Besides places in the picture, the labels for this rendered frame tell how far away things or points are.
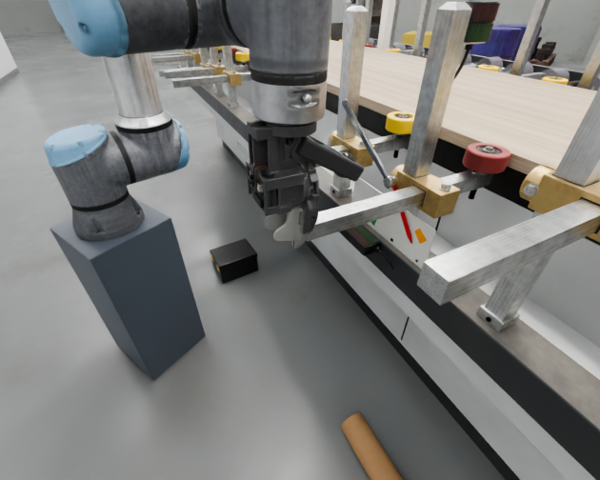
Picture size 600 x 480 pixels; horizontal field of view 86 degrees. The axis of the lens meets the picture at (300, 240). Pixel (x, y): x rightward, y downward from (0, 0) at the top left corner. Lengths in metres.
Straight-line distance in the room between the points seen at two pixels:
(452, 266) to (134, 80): 0.85
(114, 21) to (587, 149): 0.52
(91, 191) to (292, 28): 0.75
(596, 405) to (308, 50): 0.59
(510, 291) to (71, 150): 0.96
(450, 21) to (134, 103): 0.73
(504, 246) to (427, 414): 1.03
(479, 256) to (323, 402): 1.02
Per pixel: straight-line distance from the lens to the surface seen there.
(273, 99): 0.39
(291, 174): 0.43
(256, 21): 0.39
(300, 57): 0.38
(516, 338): 0.66
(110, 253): 1.02
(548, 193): 0.52
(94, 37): 0.42
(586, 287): 0.81
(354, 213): 0.55
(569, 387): 0.64
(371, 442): 1.16
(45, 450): 1.46
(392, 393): 1.33
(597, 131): 0.50
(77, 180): 1.00
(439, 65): 0.61
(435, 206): 0.63
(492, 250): 0.35
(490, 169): 0.73
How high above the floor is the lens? 1.15
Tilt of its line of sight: 37 degrees down
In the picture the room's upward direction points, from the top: straight up
